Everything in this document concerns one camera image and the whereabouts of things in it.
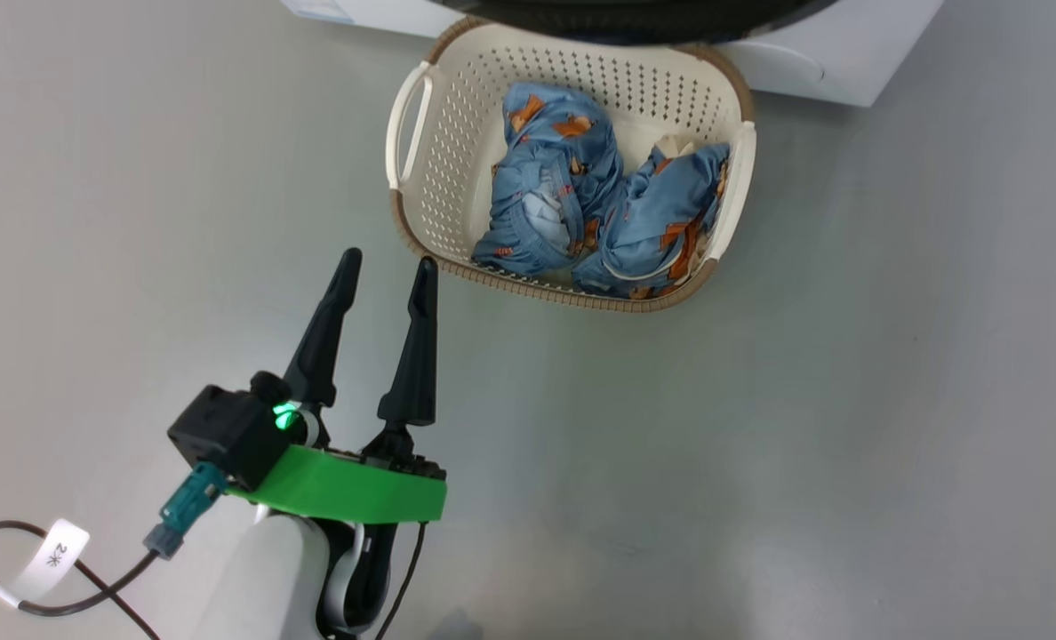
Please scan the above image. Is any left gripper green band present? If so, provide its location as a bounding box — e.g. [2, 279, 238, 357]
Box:
[226, 248, 447, 525]

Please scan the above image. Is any black glass washing machine door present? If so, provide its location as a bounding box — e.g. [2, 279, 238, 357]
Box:
[430, 0, 840, 45]

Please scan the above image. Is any cream perforated laundry basket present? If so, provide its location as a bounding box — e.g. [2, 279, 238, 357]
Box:
[386, 16, 757, 314]

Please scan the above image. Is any white washing machine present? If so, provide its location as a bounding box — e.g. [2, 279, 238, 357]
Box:
[279, 0, 945, 108]

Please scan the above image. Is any blue energy label sticker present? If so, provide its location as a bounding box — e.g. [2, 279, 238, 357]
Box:
[281, 0, 356, 25]

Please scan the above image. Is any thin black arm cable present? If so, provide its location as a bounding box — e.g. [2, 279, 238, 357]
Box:
[375, 523, 428, 640]

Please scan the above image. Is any left camera cable teal plug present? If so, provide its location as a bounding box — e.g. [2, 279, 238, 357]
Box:
[0, 462, 227, 640]

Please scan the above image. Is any white cable label tag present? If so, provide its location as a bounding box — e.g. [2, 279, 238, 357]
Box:
[0, 519, 91, 610]

